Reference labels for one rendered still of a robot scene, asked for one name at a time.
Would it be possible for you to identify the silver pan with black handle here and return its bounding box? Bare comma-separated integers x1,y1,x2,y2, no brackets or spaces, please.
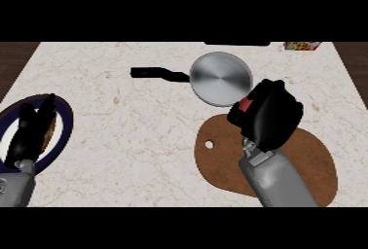
130,51,254,108

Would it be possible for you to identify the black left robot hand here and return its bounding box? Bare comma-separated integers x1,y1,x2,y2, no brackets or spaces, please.
2,92,59,169

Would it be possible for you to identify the white plate with blue rim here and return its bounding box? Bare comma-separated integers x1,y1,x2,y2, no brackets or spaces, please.
0,93,75,176

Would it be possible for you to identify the brown wooden cutting board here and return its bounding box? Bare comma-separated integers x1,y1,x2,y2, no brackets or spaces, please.
192,113,339,208

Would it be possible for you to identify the colourful printed box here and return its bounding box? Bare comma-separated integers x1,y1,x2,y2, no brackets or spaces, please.
283,41,322,52

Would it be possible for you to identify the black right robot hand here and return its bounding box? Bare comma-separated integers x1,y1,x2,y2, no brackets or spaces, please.
226,78,304,154

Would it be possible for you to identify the red bell pepper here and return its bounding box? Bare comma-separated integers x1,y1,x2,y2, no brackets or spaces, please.
237,96,255,113

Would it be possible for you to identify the brown flat food item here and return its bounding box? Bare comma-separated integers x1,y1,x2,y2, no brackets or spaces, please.
38,111,59,155

